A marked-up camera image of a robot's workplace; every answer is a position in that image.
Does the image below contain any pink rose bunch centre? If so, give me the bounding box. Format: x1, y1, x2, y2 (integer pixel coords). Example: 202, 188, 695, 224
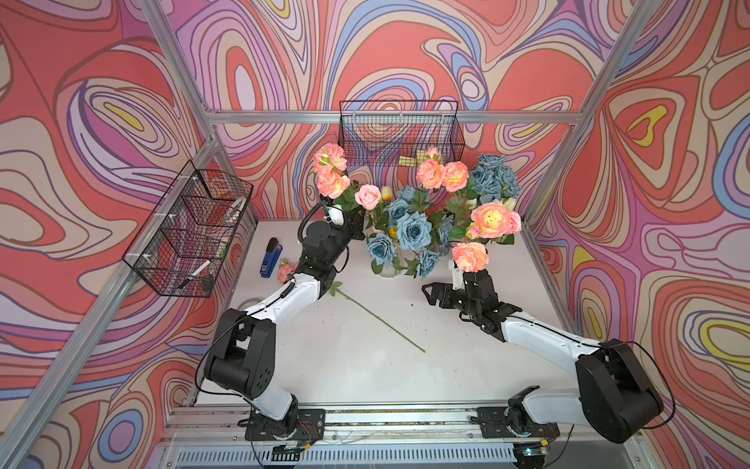
416, 148, 470, 193

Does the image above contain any yellow sponge in basket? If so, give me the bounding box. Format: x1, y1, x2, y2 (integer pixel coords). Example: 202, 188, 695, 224
398, 150, 432, 167

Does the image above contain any pink rose stem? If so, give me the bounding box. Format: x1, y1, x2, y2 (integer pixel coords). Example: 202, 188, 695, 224
314, 144, 382, 212
276, 262, 427, 355

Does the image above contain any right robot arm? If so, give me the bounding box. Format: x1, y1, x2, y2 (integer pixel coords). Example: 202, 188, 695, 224
422, 271, 664, 444

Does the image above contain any black wire basket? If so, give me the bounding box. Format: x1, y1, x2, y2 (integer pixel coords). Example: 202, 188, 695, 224
122, 161, 254, 298
338, 98, 465, 169

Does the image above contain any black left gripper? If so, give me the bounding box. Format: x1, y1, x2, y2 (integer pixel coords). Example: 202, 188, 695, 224
322, 204, 365, 272

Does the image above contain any pink rose bunch right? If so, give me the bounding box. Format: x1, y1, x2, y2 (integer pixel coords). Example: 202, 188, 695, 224
451, 201, 523, 273

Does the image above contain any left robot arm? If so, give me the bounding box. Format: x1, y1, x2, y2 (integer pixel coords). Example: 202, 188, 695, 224
201, 200, 365, 434

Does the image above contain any pink rose bunch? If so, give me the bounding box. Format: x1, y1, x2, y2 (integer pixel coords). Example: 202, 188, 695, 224
416, 148, 470, 193
451, 201, 523, 273

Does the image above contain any black wire basket left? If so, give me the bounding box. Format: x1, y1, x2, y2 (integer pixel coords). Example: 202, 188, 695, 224
122, 161, 254, 298

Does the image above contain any blue stapler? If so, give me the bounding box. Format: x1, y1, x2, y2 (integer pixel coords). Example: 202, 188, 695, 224
259, 238, 283, 279

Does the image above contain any blue rose bouquet left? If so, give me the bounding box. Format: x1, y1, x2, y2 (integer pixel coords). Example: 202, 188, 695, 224
365, 186, 454, 279

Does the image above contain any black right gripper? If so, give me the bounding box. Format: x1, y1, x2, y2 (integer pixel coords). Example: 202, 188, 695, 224
421, 282, 480, 318

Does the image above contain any black wire basket back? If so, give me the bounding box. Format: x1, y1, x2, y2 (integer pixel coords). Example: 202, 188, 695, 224
338, 98, 465, 169

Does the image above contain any blue rose bouquet right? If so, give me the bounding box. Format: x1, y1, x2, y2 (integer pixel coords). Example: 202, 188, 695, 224
471, 154, 521, 203

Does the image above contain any white tape roll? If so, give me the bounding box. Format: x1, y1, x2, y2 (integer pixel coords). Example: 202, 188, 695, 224
236, 297, 263, 311

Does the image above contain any blue rose bouquet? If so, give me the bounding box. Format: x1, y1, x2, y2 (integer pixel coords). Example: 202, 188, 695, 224
471, 154, 521, 203
365, 186, 454, 279

